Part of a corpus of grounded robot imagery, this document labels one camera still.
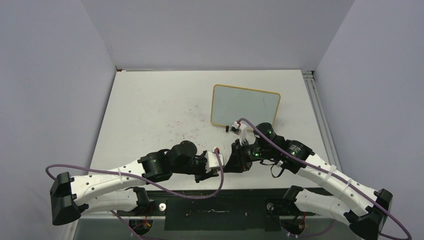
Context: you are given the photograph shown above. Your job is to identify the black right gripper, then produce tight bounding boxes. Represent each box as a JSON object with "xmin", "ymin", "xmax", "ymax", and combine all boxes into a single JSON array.
[{"xmin": 224, "ymin": 137, "xmax": 274, "ymax": 172}]

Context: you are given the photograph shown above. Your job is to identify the yellow framed whiteboard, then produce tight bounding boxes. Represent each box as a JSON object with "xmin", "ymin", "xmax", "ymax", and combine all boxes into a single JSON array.
[{"xmin": 210, "ymin": 84, "xmax": 281, "ymax": 127}]

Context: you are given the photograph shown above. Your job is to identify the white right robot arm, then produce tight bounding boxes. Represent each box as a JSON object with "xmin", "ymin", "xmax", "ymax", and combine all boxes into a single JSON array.
[{"xmin": 224, "ymin": 121, "xmax": 393, "ymax": 240}]

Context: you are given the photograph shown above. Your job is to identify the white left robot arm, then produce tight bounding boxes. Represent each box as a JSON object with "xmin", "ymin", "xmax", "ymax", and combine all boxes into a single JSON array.
[{"xmin": 49, "ymin": 140, "xmax": 226, "ymax": 226}]

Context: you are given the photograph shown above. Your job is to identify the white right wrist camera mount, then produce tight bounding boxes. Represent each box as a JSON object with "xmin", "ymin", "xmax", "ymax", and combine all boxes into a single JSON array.
[{"xmin": 229, "ymin": 121, "xmax": 248, "ymax": 145}]

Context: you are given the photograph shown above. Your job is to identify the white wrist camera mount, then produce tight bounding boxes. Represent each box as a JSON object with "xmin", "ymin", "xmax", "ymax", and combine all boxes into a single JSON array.
[
  {"xmin": 229, "ymin": 121, "xmax": 248, "ymax": 145},
  {"xmin": 205, "ymin": 147, "xmax": 226, "ymax": 173}
]

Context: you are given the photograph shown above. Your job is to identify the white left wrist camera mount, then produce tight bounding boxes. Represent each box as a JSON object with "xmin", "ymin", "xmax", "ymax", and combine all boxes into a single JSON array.
[{"xmin": 205, "ymin": 147, "xmax": 226, "ymax": 173}]

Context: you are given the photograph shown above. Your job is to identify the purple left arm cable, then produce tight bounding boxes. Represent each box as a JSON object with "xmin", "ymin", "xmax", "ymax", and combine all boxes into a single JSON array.
[{"xmin": 45, "ymin": 149, "xmax": 225, "ymax": 240}]

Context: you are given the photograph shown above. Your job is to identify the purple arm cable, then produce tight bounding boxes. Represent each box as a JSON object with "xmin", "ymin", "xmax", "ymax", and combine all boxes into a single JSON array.
[
  {"xmin": 237, "ymin": 117, "xmax": 413, "ymax": 240},
  {"xmin": 45, "ymin": 149, "xmax": 225, "ymax": 240}
]

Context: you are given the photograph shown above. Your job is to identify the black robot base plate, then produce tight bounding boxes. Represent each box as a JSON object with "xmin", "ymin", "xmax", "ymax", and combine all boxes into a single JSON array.
[{"xmin": 117, "ymin": 188, "xmax": 305, "ymax": 232}]

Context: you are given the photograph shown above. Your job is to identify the aluminium frame rail right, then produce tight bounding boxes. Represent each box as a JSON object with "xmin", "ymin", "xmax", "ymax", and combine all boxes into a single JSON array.
[{"xmin": 301, "ymin": 70, "xmax": 342, "ymax": 171}]

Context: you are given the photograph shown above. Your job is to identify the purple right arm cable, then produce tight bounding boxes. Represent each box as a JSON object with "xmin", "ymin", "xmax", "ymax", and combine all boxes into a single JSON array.
[{"xmin": 237, "ymin": 117, "xmax": 413, "ymax": 240}]

